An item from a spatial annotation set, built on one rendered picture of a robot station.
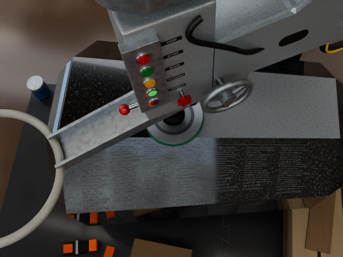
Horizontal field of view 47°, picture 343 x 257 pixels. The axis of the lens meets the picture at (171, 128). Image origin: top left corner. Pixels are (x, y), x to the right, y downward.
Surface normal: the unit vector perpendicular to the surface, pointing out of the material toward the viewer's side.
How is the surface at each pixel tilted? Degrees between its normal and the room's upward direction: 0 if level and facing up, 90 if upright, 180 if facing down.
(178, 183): 45
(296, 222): 0
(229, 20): 4
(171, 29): 90
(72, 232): 0
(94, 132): 15
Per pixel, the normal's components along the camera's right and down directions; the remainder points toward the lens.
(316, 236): -0.07, -0.37
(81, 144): -0.32, -0.26
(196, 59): 0.36, 0.86
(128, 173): -0.07, 0.40
